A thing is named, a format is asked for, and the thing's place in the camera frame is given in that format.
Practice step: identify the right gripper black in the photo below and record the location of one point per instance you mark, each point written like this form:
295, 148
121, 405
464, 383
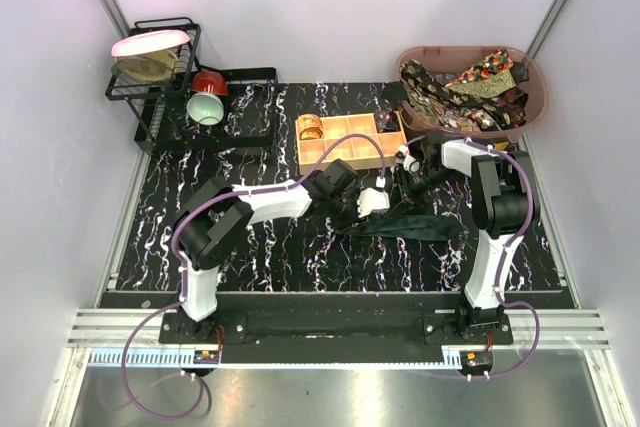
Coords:
409, 196

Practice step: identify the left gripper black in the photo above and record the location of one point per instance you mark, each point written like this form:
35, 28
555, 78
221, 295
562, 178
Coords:
354, 214

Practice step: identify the dark green fern tie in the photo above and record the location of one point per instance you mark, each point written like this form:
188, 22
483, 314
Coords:
429, 228

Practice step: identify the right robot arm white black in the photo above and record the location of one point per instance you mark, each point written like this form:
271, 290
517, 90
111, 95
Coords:
504, 204

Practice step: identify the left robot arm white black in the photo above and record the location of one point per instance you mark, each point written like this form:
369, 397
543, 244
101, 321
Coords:
213, 223

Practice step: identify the pile of patterned ties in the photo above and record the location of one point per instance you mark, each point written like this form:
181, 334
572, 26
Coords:
486, 97

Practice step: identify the black marble pattern mat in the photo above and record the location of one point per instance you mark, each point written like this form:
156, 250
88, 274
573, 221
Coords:
306, 255

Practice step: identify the rolled dark patterned tie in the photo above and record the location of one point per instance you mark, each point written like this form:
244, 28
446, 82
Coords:
387, 122

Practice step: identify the wooden compartment box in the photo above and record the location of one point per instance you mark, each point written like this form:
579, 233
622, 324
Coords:
351, 138

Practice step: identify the rolled orange tie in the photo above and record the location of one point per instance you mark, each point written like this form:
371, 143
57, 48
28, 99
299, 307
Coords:
310, 127

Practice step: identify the brown plastic basket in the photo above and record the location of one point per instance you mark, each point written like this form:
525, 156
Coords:
450, 61

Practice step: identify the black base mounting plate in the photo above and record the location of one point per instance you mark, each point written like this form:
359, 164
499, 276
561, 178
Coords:
430, 318

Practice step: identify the light green bowl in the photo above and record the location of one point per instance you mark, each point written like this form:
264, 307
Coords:
205, 109

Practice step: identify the red bowl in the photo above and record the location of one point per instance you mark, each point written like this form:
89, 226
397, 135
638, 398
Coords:
210, 82

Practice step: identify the beige plate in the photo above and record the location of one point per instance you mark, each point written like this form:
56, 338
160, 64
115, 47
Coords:
157, 66

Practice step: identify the pink plate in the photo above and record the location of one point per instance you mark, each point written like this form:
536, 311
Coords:
149, 42

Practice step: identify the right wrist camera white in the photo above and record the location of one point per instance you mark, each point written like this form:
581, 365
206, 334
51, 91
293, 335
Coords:
406, 160

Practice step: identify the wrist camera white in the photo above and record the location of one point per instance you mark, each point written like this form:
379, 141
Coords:
372, 201
406, 160

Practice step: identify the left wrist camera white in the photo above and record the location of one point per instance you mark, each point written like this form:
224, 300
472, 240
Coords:
372, 201

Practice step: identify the black wire dish rack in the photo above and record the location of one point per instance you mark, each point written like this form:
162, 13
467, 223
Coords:
170, 87

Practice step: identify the aluminium rail frame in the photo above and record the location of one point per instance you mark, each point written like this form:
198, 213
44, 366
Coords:
122, 337

